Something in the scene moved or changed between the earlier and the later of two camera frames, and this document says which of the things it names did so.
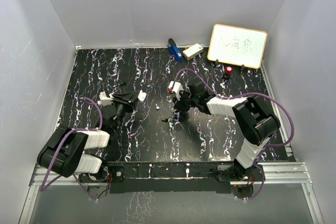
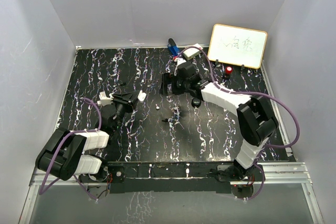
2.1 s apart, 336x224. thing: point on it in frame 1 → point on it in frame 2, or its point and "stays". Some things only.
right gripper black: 179,104 → 167,80
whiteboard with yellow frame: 237,46 stays
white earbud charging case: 142,95 stays
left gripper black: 124,99 stays
